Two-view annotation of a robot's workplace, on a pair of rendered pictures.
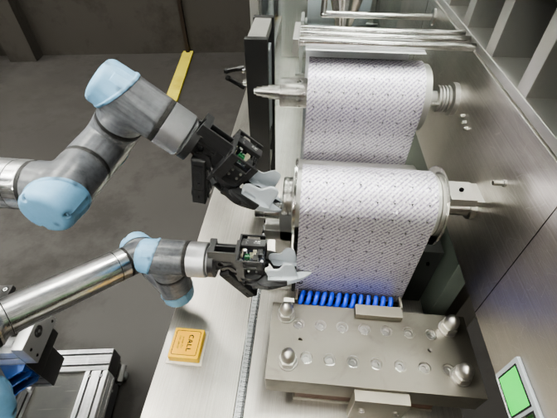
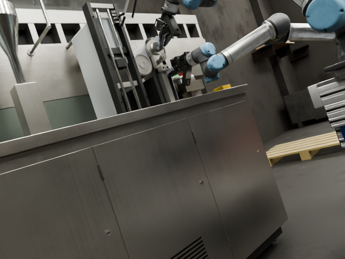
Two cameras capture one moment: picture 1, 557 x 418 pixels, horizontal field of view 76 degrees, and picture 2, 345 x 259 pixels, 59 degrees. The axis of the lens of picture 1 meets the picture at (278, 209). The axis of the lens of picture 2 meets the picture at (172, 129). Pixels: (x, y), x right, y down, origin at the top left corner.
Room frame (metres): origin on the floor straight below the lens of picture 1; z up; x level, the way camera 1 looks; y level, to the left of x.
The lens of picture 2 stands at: (1.79, 1.11, 0.77)
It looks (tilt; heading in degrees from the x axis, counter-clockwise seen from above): 1 degrees up; 223
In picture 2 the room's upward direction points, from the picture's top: 19 degrees counter-clockwise
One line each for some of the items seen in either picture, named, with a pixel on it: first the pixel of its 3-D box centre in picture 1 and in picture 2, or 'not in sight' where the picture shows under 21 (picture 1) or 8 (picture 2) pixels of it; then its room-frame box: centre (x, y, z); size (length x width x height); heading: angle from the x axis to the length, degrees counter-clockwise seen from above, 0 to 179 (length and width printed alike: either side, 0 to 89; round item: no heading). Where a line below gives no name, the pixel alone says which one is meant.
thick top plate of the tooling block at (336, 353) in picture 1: (367, 352); (173, 95); (0.31, -0.18, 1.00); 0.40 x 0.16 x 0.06; 85
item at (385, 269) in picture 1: (353, 269); (157, 78); (0.43, -0.15, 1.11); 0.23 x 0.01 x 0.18; 85
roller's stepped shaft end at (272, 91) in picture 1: (267, 91); not in sight; (0.76, 0.03, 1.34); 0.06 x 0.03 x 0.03; 85
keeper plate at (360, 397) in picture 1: (376, 408); not in sight; (0.21, -0.19, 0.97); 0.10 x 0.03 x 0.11; 85
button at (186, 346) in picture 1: (187, 344); (222, 89); (0.36, 0.21, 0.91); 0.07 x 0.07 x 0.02; 85
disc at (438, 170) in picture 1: (432, 205); not in sight; (0.48, -0.29, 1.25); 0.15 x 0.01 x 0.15; 175
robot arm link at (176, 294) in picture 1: (171, 279); (210, 70); (0.47, 0.25, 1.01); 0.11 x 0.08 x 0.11; 48
